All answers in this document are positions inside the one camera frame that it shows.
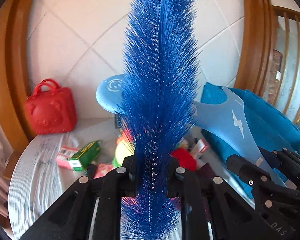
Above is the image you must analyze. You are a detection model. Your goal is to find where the blue bristle duster brush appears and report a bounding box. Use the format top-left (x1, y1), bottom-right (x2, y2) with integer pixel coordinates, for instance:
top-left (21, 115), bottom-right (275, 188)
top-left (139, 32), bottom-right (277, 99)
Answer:
top-left (121, 0), bottom-right (199, 239)

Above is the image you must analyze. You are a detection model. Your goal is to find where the red bear handbag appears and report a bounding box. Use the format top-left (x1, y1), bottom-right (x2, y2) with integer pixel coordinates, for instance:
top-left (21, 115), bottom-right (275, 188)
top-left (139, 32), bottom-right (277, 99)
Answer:
top-left (25, 79), bottom-right (77, 134)

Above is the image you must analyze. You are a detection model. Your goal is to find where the green cardboard box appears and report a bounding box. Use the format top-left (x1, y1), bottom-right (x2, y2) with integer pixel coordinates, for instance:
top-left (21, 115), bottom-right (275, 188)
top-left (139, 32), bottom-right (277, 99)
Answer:
top-left (68, 141), bottom-right (101, 171)

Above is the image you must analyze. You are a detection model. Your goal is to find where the red white small box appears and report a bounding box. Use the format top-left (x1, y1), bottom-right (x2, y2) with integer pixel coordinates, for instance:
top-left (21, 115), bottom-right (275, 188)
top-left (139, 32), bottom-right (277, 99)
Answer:
top-left (56, 146), bottom-right (79, 170)

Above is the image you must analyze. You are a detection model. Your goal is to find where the wooden slat room divider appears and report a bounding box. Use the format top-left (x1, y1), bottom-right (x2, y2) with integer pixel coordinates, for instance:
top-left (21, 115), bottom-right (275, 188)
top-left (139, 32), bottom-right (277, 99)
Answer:
top-left (273, 6), bottom-right (300, 124)

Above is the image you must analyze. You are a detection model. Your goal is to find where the rolled patterned mat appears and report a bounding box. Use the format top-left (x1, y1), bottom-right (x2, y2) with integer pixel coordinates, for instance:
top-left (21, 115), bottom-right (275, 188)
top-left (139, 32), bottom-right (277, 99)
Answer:
top-left (266, 50), bottom-right (283, 105)

